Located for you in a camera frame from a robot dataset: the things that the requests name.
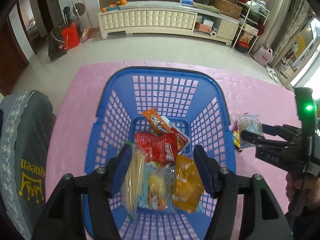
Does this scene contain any white metal shelf rack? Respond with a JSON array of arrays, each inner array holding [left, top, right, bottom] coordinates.
[[232, 0, 270, 54]]

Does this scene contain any red shopping bag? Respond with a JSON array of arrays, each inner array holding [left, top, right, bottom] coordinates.
[[61, 22, 80, 50]]

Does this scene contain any black bag on floor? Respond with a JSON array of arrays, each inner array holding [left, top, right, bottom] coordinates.
[[48, 27, 67, 62]]

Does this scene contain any green cracker packet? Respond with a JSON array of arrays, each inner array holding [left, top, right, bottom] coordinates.
[[121, 141, 146, 222]]

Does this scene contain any purple yellow snack packet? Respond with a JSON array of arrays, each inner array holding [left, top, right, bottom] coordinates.
[[232, 123, 242, 153]]

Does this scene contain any pink tablecloth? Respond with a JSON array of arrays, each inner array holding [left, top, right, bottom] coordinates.
[[44, 61, 302, 240]]

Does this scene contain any clear blue cracker packet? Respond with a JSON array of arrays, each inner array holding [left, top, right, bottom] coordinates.
[[138, 162, 176, 213]]

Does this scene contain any white tufted TV cabinet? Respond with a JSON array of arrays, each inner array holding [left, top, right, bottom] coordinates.
[[97, 1, 240, 45]]

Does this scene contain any brown cardboard box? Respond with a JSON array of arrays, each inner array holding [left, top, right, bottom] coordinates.
[[214, 0, 242, 20]]

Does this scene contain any yellow orange snack packet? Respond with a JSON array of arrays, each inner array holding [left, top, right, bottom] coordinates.
[[171, 155, 204, 213]]

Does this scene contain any red green snack packet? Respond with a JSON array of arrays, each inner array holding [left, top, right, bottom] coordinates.
[[161, 115, 191, 154]]

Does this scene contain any blue plastic basket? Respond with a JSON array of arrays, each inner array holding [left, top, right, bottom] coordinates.
[[85, 67, 236, 239]]

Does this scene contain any person's right hand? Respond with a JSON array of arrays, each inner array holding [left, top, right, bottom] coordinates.
[[286, 172, 319, 210]]

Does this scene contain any light blue clear snack packet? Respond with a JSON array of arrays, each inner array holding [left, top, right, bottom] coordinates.
[[237, 114, 263, 150]]

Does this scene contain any pink white tote bag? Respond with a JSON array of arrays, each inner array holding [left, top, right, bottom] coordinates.
[[253, 44, 274, 67]]

